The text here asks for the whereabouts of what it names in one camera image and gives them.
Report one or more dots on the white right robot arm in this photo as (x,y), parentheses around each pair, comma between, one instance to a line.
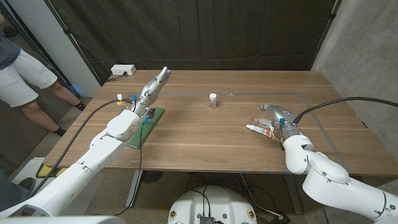
(326,180)

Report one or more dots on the grey tape outline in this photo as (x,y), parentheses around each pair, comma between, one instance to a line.
(323,130)

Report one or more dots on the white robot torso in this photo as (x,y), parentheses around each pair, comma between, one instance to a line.
(211,205)

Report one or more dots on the person in white shorts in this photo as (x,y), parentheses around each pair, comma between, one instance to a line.
(18,81)

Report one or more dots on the green circuit board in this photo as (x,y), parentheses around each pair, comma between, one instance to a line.
(154,123)

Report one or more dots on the small clear bottle white cap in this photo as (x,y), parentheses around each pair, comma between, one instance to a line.
(213,101)

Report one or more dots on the person in blue jeans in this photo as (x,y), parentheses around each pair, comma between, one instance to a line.
(12,193)

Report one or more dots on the black backdrop stand pole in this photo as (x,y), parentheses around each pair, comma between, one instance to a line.
(326,34)
(74,43)

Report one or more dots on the black round floor fan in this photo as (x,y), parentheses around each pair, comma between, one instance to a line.
(151,176)

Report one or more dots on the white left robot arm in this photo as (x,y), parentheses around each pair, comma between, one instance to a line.
(81,168)

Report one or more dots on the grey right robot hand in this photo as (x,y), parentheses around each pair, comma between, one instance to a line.
(281,115)

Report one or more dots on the black power adapter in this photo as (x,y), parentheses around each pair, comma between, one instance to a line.
(280,218)

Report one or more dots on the white table leg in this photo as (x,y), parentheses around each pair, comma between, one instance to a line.
(134,189)

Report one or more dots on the white toothpaste tube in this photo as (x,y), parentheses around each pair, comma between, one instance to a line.
(258,129)

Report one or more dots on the black backdrop cloth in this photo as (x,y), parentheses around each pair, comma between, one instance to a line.
(202,31)

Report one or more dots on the yellow and black floor object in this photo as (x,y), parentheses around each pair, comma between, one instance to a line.
(46,171)

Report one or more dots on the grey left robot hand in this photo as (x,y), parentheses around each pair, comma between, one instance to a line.
(150,90)

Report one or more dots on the white power strip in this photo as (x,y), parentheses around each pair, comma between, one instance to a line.
(122,69)

